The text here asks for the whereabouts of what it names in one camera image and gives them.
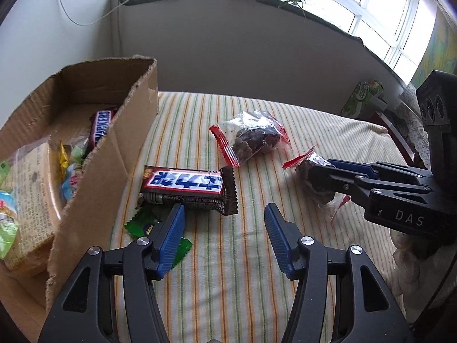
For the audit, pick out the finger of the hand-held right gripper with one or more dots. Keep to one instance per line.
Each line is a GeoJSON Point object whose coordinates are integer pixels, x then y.
{"type": "Point", "coordinates": [335, 180]}
{"type": "Point", "coordinates": [353, 168]}

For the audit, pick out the clear-wrapped biscuit pack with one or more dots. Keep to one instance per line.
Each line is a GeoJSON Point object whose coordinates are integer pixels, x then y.
{"type": "Point", "coordinates": [35, 193]}

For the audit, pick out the wall poster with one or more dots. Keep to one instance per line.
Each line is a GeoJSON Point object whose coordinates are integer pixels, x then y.
{"type": "Point", "coordinates": [441, 50]}

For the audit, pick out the yellow candy packet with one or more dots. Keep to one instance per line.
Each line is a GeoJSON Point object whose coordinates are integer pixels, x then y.
{"type": "Point", "coordinates": [63, 159]}

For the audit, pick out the dark red box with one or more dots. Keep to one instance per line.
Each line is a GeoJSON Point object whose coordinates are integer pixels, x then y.
{"type": "Point", "coordinates": [389, 125]}

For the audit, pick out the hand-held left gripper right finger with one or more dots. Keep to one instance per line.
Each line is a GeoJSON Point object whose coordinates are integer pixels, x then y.
{"type": "Point", "coordinates": [278, 244]}

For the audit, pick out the white lace cloth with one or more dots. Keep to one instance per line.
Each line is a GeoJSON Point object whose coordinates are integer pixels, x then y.
{"type": "Point", "coordinates": [416, 139]}

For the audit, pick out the brown chocolate bar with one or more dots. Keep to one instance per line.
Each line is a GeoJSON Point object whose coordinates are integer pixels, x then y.
{"type": "Point", "coordinates": [101, 127]}

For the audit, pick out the black patterned candy wrapper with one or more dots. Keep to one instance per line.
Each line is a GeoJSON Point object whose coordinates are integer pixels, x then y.
{"type": "Point", "coordinates": [178, 200]}

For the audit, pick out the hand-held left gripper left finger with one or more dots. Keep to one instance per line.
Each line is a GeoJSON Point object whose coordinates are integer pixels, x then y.
{"type": "Point", "coordinates": [171, 237]}

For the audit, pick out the red and green snack packet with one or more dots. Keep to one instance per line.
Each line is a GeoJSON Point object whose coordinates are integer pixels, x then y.
{"type": "Point", "coordinates": [7, 235]}

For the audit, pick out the chocolate bar with blue lettering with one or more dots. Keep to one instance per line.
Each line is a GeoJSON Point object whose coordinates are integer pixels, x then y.
{"type": "Point", "coordinates": [185, 182]}

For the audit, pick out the green tissue box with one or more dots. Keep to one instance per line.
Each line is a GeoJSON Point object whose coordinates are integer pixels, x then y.
{"type": "Point", "coordinates": [360, 96]}

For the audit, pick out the white-framed window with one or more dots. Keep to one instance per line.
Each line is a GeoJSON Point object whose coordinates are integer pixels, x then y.
{"type": "Point", "coordinates": [378, 7]}

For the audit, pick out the white wardrobe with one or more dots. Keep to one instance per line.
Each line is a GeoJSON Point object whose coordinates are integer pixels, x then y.
{"type": "Point", "coordinates": [53, 43]}

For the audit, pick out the green candy packet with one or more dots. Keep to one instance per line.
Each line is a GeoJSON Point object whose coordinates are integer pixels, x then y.
{"type": "Point", "coordinates": [76, 150]}
{"type": "Point", "coordinates": [142, 225]}

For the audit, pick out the clear red-edged dried fruit packet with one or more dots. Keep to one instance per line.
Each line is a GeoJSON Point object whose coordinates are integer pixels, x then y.
{"type": "Point", "coordinates": [253, 137]}
{"type": "Point", "coordinates": [302, 172]}

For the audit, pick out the cardboard box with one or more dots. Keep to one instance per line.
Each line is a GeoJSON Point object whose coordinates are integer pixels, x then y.
{"type": "Point", "coordinates": [117, 143]}

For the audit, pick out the striped bed sheet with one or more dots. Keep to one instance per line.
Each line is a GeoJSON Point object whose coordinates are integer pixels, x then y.
{"type": "Point", "coordinates": [232, 293]}

